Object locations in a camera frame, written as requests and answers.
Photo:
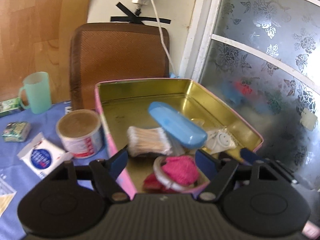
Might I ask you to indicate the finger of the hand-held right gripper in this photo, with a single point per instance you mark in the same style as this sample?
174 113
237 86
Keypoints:
247 155

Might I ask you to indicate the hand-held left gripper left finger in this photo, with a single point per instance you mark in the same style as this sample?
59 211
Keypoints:
118 161

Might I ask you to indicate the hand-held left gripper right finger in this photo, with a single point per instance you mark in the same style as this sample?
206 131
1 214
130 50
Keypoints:
205 160

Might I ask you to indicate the white device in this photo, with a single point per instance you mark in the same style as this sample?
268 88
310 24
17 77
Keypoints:
222 138

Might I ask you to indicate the bag of cotton swabs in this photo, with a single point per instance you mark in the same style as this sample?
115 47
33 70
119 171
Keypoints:
147 141

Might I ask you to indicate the blue plastic case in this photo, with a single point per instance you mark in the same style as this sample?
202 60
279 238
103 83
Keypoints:
175 125

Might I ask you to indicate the pink tin box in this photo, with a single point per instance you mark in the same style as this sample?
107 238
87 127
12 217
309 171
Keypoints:
140 97

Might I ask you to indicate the person's right hand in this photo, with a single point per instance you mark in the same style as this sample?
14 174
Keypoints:
311 230

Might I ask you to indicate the labelled tin can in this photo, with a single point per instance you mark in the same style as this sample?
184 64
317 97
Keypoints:
80 140

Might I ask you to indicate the white and blue wipes packet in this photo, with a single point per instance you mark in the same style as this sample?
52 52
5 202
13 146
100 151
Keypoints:
40 157

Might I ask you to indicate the blue printed tablecloth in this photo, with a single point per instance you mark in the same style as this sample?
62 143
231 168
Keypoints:
15 175

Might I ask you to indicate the green plastic cup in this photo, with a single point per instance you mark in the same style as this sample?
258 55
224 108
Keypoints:
37 95

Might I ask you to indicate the brown woven chair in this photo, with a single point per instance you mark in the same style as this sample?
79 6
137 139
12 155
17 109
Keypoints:
120 55

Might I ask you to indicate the small green packet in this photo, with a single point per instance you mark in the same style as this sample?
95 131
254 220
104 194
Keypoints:
16 131

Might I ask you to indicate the green toothpaste box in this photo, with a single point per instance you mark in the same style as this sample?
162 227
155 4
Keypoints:
8 106

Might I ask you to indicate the frosted floral glass door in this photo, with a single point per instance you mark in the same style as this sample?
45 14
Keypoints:
262 30

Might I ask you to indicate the black tape cross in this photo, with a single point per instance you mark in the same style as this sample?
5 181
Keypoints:
130 18

